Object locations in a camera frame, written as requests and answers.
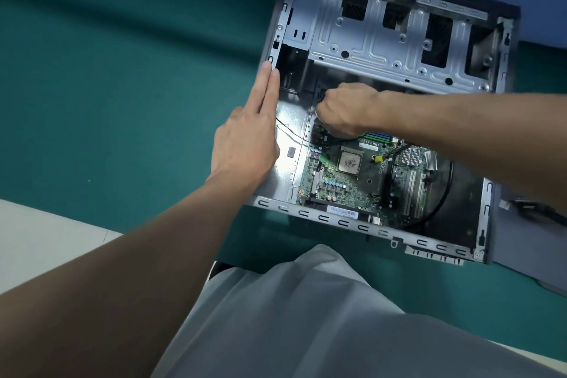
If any thin black wire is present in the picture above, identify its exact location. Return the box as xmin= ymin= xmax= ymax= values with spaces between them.
xmin=274 ymin=116 xmax=369 ymax=148

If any desktop computer case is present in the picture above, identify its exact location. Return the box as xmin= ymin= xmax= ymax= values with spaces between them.
xmin=247 ymin=0 xmax=522 ymax=267

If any person's left forearm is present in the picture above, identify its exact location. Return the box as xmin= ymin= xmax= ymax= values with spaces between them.
xmin=0 ymin=174 xmax=258 ymax=378

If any black cable yellow tag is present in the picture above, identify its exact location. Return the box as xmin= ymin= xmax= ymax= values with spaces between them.
xmin=372 ymin=142 xmax=419 ymax=166

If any person's right hand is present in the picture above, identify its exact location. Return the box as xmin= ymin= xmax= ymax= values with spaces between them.
xmin=315 ymin=82 xmax=384 ymax=139

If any silver metal drive cage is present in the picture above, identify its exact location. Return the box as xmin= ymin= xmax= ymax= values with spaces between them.
xmin=308 ymin=0 xmax=506 ymax=95

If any person's white shirt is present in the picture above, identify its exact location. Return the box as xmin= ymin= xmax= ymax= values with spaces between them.
xmin=150 ymin=243 xmax=567 ymax=378

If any thick black case cable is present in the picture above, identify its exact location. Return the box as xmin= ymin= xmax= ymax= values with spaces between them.
xmin=400 ymin=160 xmax=455 ymax=228

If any person's left hand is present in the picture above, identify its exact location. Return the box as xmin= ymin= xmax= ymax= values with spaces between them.
xmin=206 ymin=61 xmax=282 ymax=197

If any green motherboard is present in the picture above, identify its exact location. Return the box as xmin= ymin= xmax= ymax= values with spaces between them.
xmin=296 ymin=123 xmax=439 ymax=230

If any person's right forearm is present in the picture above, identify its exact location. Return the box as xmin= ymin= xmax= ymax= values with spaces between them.
xmin=372 ymin=92 xmax=567 ymax=219

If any black side panel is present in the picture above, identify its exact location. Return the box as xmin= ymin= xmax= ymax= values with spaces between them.
xmin=489 ymin=187 xmax=567 ymax=299

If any green floor mat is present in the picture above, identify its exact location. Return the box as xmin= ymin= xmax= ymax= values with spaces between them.
xmin=0 ymin=0 xmax=567 ymax=363

